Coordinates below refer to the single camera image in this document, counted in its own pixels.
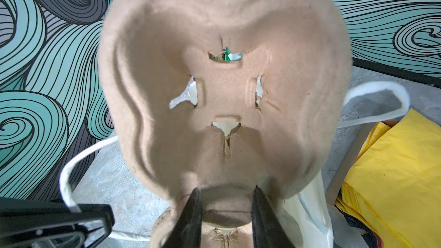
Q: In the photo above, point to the yellow paper napkin stack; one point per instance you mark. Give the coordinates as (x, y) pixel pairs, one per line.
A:
(394, 186)

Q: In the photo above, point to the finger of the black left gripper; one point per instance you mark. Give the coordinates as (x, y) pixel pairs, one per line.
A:
(34, 224)

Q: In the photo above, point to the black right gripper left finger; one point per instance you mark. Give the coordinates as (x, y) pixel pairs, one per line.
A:
(187, 232)

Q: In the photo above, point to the white green paper bag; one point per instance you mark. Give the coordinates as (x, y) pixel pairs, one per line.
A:
(367, 88)

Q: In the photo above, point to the brown pulp cup carrier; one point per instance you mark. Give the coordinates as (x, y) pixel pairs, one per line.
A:
(225, 96)

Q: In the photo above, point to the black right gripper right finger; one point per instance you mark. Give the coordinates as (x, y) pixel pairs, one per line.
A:
(267, 230)

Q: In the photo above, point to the black cage frame post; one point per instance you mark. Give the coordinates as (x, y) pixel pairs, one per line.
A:
(397, 72)

